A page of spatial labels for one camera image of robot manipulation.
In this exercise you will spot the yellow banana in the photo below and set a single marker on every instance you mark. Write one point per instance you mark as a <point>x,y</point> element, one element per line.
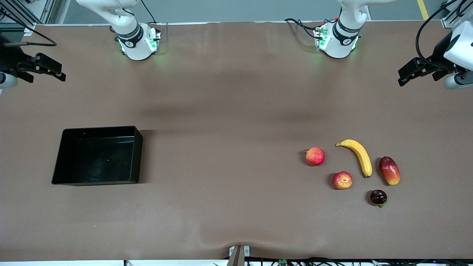
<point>362,155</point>

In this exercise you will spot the red yellow mango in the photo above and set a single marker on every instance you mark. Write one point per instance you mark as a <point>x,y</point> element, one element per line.
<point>389,170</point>

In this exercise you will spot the red yellow apple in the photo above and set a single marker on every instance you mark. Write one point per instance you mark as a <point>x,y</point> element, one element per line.
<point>342,180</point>

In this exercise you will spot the red pomegranate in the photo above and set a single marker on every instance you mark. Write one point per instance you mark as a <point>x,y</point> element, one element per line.
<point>315,156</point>

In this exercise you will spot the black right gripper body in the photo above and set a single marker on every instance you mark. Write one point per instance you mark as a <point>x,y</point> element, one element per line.
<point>8,60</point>

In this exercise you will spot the black plastic box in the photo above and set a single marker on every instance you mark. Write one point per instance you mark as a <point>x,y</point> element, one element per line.
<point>98,159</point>

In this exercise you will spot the brown table cover mat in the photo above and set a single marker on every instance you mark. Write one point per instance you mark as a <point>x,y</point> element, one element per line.
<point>229,111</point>

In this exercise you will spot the aluminium frame profile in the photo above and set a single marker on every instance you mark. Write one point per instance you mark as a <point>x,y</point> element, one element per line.
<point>22,14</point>
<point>458,13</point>

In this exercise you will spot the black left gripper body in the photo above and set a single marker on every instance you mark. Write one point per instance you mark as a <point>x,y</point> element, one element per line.
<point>438,54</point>

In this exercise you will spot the grey metal mount bracket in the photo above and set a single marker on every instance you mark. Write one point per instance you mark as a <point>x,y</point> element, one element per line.
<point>238,255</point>

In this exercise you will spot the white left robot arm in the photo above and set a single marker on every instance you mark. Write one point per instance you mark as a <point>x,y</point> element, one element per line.
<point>342,48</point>

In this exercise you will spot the yellow floor tape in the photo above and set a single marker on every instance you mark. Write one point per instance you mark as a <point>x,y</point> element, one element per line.
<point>423,10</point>

